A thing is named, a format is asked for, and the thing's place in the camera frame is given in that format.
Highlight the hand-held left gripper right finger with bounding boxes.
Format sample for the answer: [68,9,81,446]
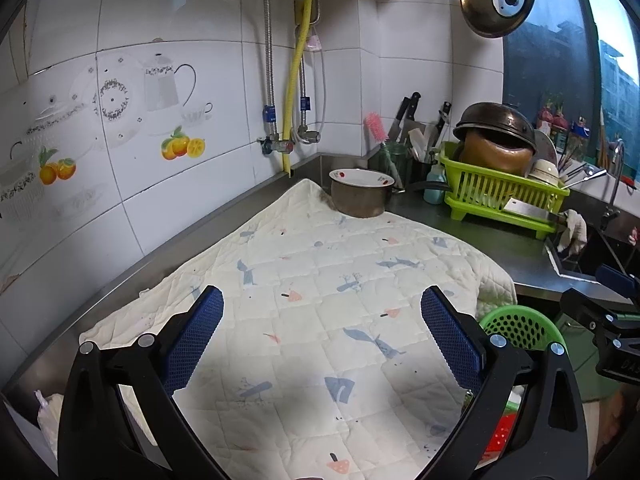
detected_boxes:
[415,285,590,480]

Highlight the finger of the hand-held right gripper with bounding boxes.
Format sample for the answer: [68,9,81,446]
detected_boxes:
[559,288,640,345]
[595,264,640,307]

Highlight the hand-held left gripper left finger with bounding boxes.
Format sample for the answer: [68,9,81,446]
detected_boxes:
[57,285,231,480]

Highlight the green plastic mesh basket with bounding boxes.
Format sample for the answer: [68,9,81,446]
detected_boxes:
[462,306,569,467]

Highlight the red cardboard box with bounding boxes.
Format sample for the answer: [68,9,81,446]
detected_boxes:
[486,411,517,462]

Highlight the metal sink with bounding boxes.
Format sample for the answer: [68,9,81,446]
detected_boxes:
[544,219,640,283]

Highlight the beige rag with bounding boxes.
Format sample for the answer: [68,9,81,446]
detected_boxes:
[556,209,589,257]

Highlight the metal faucet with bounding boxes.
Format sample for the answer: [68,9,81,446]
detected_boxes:
[601,137,627,222]

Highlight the metal ladle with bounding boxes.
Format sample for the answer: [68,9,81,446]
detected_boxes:
[564,168,609,185]

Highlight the cream quilted printed mat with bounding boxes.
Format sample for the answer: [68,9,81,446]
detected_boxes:
[79,177,518,480]

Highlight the metal cleaver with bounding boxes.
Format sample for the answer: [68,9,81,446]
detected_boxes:
[502,197,569,227]

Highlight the stack of white bowls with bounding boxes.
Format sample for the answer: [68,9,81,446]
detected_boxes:
[525,158,560,187]

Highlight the green plastic dish rack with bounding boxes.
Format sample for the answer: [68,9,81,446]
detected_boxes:
[439,141,572,240]

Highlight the white plate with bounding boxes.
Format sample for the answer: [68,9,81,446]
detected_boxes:
[532,129,559,169]

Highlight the teal plastic bottle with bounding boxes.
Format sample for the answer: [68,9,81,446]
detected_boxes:
[423,163,449,205]

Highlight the white plastic bag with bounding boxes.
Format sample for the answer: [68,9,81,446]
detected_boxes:
[34,388,67,457]

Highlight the metal saucepan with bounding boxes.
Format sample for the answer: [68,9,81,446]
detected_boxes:
[329,170,452,220]

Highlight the black utensil holder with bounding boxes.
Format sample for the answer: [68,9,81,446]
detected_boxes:
[409,154,437,187]

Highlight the brown clay pot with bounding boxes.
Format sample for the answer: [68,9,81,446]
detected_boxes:
[457,127,532,174]

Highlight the green glass jar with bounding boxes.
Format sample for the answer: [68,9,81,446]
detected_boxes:
[381,141,409,192]

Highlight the white bowl red dots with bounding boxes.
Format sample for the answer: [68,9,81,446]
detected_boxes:
[328,168,397,187]

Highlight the white spatula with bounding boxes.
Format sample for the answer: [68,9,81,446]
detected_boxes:
[407,128,429,160]

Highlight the dark metal wok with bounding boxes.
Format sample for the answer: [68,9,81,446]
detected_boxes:
[452,101,539,155]

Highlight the pink bottle brush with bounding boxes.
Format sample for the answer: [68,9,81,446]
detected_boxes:
[363,112,397,181]

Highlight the window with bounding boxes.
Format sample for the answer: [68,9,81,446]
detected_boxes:
[501,0,640,187]

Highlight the black handled scissors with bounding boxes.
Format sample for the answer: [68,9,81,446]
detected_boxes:
[434,101,454,137]

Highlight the black handled knife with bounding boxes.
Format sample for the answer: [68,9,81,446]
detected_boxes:
[387,92,422,144]

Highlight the yellow gas hose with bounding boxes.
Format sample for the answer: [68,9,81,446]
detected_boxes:
[283,0,317,179]

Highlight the braided metal hose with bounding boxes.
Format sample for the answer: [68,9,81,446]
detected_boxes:
[298,52,327,133]

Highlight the corrugated metal hose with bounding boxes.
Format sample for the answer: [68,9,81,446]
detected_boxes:
[253,0,279,137]

